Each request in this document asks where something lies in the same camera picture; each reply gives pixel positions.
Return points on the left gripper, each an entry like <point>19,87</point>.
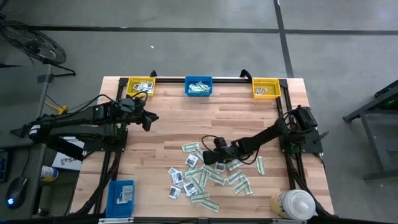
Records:
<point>136,115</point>

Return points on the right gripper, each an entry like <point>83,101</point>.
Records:
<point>227,152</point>

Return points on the white wipe packet dark print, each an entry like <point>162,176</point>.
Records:
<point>174,192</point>
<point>150,90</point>
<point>143,90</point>
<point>179,185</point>
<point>177,177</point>
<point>136,88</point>
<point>141,84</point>
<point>258,91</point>
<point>191,160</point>
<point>149,84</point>
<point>120,200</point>
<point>172,170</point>
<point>264,90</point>
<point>189,188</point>
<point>220,167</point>

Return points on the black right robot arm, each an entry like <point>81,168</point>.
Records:
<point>264,133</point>

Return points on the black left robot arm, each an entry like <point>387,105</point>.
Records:
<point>77,119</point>

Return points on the yellow plastic basket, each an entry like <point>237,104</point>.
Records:
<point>275,93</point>
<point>129,93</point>

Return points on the blue plastic basket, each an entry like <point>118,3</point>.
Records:
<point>112,205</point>
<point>187,93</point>

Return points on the yellow power plug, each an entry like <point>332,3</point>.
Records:
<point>63,109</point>

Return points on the white cardboard box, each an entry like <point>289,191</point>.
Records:
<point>66,161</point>

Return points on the white lidded wipes canister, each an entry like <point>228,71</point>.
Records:
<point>293,205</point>

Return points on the yellow white can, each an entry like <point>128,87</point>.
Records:
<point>49,173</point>

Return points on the grey desk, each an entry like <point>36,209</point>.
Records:
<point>18,93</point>

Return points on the black floor fan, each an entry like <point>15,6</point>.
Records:
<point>34,43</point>

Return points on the black computer mouse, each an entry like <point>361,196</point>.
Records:
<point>17,193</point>

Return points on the black keyboard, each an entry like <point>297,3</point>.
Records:
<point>3,165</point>

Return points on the black metal cart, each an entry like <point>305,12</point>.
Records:
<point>374,141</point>

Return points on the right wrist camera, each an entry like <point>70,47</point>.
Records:
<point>220,142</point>

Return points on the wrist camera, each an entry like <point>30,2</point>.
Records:
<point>126,105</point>
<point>220,142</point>

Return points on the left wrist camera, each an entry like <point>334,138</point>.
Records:
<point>126,105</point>

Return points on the black frame clamp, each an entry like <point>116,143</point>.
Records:
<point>245,74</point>
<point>153,74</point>

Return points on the white frame bracket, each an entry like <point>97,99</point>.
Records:
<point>280,222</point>
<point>115,220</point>

